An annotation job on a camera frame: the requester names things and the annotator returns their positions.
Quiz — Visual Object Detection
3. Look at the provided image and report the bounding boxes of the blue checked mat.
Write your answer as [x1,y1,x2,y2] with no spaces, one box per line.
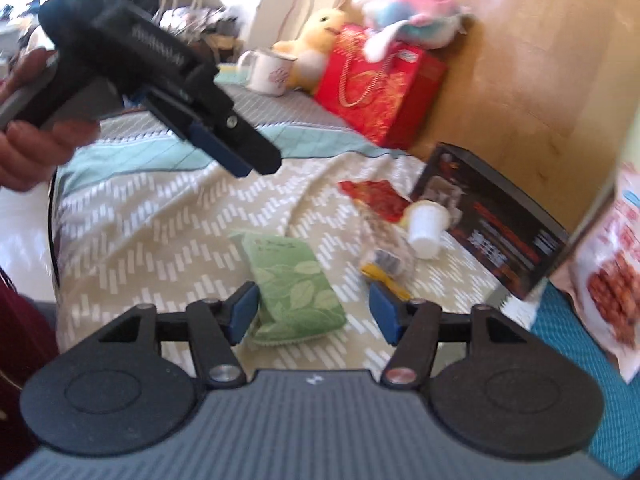
[530,284,640,478]

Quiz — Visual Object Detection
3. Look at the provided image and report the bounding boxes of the light green leaf snack packet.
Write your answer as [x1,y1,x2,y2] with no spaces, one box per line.
[232,231,346,346]

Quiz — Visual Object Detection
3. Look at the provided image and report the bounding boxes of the clear yellow snack packet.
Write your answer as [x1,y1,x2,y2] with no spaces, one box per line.
[355,200,416,301]

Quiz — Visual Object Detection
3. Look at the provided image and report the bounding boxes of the wooden headboard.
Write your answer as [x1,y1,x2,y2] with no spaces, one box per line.
[319,0,640,233]

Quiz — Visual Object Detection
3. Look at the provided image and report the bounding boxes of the pastel plush toy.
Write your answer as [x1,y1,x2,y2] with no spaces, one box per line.
[352,0,472,63]

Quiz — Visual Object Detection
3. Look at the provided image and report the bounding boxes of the person's left hand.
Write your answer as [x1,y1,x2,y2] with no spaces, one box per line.
[0,48,101,193]

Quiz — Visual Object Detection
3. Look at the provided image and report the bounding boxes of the red gift bag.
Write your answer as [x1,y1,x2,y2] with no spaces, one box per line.
[314,25,447,150]

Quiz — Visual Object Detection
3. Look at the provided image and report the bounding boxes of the yellow duck plush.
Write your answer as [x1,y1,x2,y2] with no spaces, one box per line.
[271,8,347,94]

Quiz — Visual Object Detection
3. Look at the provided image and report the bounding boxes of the white plastic jelly cup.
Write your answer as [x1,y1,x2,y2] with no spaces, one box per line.
[400,200,450,260]

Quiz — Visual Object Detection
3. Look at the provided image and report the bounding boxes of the black printed storage box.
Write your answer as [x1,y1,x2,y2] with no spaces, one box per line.
[410,143,568,299]

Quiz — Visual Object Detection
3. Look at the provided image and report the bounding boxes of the pink fried twist snack bag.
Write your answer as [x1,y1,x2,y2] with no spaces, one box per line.
[551,162,639,382]

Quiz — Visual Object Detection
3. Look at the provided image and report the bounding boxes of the white ceramic mug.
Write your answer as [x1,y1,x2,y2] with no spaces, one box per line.
[236,49,295,98]

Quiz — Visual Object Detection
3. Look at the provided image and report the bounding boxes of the red snack packet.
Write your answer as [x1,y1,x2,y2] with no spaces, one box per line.
[337,180,410,223]

